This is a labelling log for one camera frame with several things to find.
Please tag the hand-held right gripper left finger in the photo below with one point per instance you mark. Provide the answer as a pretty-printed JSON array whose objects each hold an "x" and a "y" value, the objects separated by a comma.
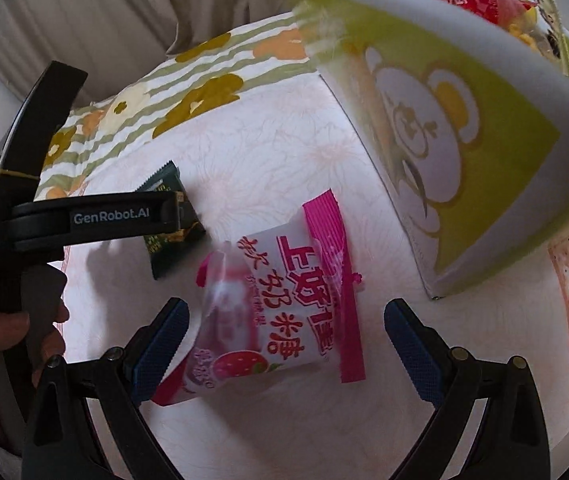
[{"x": 162, "y": 355}]

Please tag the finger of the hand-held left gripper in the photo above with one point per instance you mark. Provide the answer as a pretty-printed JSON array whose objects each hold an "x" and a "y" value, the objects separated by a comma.
[{"x": 172, "y": 208}]

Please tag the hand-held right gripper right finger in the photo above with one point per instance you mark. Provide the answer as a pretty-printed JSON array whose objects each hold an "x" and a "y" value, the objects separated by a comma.
[{"x": 414, "y": 355}]

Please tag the dark green snack packet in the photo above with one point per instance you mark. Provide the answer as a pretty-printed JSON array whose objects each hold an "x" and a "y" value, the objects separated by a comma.
[{"x": 165, "y": 260}]

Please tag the pink candy packet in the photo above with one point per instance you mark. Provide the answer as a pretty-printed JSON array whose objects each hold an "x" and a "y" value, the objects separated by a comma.
[{"x": 289, "y": 310}]

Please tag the green storage box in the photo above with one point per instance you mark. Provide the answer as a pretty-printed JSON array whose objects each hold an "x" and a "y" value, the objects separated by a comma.
[{"x": 489, "y": 160}]

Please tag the speckled white snack packet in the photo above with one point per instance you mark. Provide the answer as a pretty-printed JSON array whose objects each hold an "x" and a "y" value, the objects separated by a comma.
[{"x": 546, "y": 15}]

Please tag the green striped floral blanket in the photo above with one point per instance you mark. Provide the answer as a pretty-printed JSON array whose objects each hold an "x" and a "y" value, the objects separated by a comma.
[{"x": 189, "y": 95}]

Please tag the beige curtain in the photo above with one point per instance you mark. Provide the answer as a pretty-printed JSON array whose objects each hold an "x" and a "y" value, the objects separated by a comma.
[{"x": 89, "y": 10}]

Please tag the yellow snack packet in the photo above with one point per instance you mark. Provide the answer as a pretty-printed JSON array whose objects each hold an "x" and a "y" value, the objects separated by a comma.
[{"x": 524, "y": 35}]

